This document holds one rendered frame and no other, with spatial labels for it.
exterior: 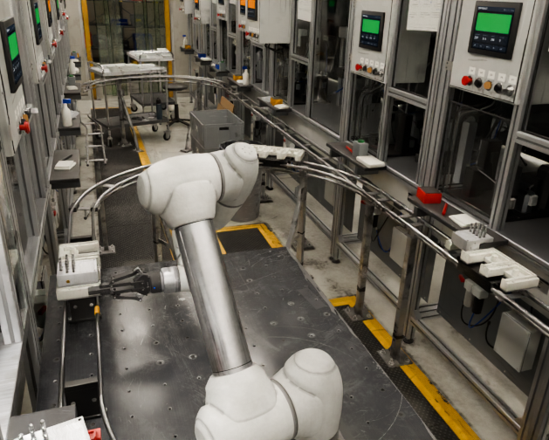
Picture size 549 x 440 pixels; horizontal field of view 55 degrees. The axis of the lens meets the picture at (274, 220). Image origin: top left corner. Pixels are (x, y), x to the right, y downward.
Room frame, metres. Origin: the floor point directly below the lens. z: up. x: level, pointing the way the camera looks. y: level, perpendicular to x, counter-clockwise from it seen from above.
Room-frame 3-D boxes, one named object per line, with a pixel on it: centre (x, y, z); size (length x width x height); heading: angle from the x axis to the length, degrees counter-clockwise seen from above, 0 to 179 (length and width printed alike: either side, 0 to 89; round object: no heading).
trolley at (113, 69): (6.53, 1.81, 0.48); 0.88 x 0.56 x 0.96; 127
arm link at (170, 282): (1.58, 0.36, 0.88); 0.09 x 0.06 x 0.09; 19
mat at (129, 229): (5.57, 1.69, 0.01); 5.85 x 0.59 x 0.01; 19
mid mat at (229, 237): (3.49, 0.17, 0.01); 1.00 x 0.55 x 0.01; 19
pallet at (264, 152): (3.20, 0.01, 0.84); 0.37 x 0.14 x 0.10; 77
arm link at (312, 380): (1.09, -0.11, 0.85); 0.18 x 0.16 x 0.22; 124
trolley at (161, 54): (7.87, 1.84, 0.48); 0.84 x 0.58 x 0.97; 27
